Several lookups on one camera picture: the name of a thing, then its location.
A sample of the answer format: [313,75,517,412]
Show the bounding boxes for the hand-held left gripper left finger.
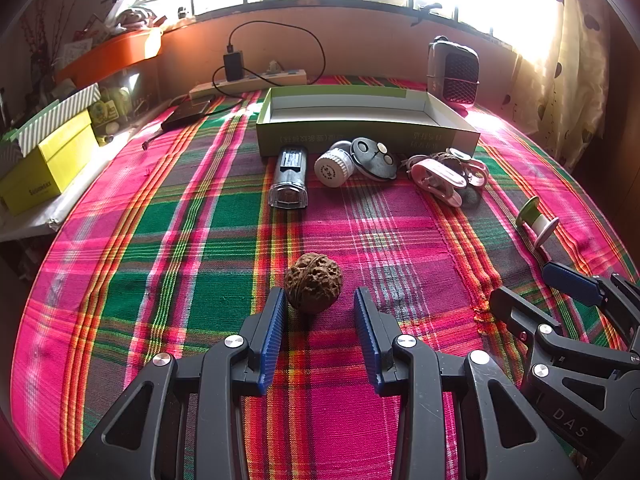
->
[60,287,291,480]

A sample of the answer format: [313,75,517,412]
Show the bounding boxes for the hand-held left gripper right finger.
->
[352,287,586,480]

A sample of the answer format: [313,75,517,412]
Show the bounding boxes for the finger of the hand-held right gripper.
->
[489,286,637,392]
[541,261,640,356]

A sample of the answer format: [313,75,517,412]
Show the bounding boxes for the green and white spool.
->
[517,196,561,251]

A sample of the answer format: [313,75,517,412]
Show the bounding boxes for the pink cable winder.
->
[407,156,468,208]
[450,147,491,191]

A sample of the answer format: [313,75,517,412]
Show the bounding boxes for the black shaver with clear cap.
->
[267,144,310,211]

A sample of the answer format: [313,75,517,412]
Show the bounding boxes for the white round ribbed cap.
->
[314,150,355,190]

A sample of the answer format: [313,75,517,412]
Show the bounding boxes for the black oval button-cell plate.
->
[350,137,401,182]

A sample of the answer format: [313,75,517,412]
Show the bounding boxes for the green cardboard box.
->
[256,86,482,158]

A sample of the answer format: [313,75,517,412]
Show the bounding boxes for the pink green plaid tablecloth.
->
[10,74,636,478]

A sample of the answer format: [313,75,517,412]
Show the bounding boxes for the cream dotted curtain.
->
[510,0,616,171]

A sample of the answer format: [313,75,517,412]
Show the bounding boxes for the black power bank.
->
[160,99,213,131]

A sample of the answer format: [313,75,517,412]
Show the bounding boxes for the grey space heater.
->
[426,35,481,106]

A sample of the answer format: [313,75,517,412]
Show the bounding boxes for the white power strip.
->
[189,67,307,101]

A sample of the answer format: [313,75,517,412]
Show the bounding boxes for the black charger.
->
[222,50,244,82]

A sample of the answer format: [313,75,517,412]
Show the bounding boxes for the yellow box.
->
[0,109,98,216]

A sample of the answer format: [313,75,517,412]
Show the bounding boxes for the glass tank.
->
[75,62,161,131]

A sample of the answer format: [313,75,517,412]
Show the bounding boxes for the green striped box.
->
[0,82,101,161]

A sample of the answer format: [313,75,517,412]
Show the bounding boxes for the orange shelf with clutter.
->
[54,29,163,86]

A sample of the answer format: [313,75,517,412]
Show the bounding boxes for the white plastic bag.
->
[97,0,161,31]

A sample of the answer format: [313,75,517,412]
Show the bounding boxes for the dry red branches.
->
[20,0,66,76]

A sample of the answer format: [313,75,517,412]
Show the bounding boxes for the short black USB cable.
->
[141,127,168,152]

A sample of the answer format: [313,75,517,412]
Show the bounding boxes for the black charger cable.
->
[212,21,326,111]

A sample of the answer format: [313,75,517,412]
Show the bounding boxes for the black window frame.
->
[140,0,516,48]

